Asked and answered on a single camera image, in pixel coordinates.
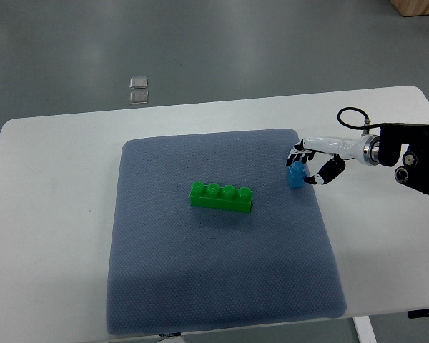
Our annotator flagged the long green block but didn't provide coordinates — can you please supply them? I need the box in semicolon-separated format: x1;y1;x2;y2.
189;181;252;213

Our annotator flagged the black table control panel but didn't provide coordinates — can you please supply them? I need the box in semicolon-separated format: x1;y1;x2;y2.
408;309;429;319

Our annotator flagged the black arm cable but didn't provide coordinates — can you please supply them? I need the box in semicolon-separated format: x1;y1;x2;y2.
337;107;383;136

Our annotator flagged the small blue block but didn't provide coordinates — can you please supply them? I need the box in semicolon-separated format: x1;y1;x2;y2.
287;161;307;189

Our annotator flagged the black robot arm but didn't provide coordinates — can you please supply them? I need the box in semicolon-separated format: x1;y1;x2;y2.
378;123;429;196

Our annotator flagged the white table leg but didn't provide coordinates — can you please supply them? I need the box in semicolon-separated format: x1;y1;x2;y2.
352;316;377;343

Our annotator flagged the blue-grey textured mat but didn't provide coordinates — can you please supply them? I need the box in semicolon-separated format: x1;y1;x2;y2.
107;129;347;335

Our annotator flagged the wooden box corner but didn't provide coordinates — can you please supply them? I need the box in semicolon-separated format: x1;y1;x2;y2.
390;0;429;17

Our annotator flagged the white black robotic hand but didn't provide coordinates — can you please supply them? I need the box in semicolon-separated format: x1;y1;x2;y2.
286;134;380;185

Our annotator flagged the upper metal floor plate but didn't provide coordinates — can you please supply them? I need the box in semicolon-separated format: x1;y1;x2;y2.
129;76;149;89

